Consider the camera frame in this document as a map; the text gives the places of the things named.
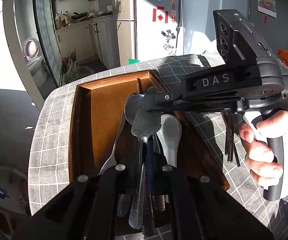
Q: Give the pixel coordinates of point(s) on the green bag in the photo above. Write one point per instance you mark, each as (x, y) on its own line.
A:
(133, 61)

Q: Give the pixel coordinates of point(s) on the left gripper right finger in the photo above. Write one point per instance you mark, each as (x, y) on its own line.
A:
(200, 210)

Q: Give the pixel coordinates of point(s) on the white ceramic spoon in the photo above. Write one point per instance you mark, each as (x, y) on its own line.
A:
(169, 135)

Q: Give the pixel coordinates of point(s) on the kitchen counter cabinet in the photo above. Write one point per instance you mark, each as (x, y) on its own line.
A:
(90, 39)

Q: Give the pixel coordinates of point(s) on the wooden utensil tray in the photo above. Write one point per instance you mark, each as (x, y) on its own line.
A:
(124, 129)

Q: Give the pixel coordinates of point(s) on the grey checkered tablecloth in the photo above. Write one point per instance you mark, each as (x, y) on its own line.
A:
(48, 170)

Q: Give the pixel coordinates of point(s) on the wall calendar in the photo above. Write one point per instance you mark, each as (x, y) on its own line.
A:
(267, 7)

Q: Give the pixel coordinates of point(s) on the dark wooden chopstick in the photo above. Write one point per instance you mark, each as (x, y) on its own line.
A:
(234, 145)
(229, 137)

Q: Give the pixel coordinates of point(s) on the person's right hand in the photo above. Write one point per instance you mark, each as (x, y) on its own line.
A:
(259, 157)

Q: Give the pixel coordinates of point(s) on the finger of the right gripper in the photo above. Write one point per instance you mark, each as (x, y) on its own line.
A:
(159, 101)

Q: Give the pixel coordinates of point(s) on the steel fork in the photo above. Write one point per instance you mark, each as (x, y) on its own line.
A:
(111, 161)

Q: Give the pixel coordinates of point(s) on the silver refrigerator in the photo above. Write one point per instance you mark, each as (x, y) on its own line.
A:
(147, 29)

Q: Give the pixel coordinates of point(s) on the white toilet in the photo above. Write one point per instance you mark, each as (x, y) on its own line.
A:
(34, 59)

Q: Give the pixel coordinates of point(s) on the steel spoon in tray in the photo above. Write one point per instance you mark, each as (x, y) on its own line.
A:
(133, 104)

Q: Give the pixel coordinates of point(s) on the steel spoon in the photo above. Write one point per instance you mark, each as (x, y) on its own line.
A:
(133, 104)
(144, 125)

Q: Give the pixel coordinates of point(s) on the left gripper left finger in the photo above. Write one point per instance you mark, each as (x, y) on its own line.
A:
(85, 209)

